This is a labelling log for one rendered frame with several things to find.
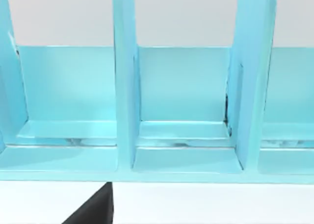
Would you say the light blue rack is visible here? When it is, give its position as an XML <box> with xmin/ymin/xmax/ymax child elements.
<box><xmin>0</xmin><ymin>0</ymin><xmax>314</xmax><ymax>183</ymax></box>

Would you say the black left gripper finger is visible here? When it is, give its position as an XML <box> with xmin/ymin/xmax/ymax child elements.
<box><xmin>61</xmin><ymin>181</ymin><xmax>115</xmax><ymax>224</ymax></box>

